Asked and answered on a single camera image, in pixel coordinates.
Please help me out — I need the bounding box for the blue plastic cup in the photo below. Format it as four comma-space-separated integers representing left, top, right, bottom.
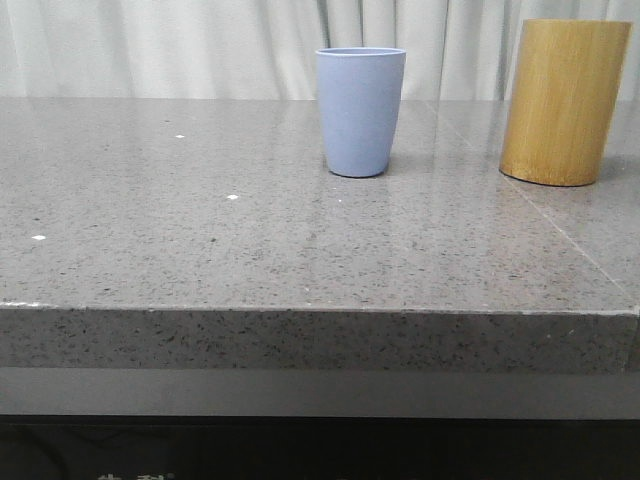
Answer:
316, 47, 406, 178

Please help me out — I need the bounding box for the bamboo cylinder holder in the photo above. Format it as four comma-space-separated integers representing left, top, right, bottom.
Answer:
499, 19, 632, 187

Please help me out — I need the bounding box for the white curtain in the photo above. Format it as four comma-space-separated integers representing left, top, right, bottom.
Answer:
1, 1, 639, 101

